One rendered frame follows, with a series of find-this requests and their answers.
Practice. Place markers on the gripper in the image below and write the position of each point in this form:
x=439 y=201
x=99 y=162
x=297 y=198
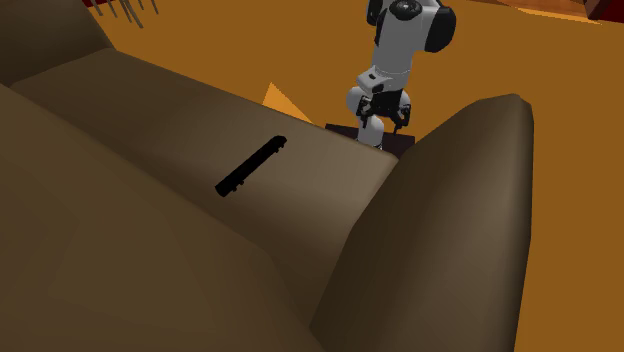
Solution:
x=386 y=103

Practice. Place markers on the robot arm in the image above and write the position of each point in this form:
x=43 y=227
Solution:
x=396 y=46

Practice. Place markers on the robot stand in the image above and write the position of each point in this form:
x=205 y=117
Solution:
x=397 y=144

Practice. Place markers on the black remote control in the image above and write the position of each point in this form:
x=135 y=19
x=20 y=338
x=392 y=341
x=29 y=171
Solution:
x=251 y=166

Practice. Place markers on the brown sofa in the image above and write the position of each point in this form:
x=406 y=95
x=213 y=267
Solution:
x=146 y=234

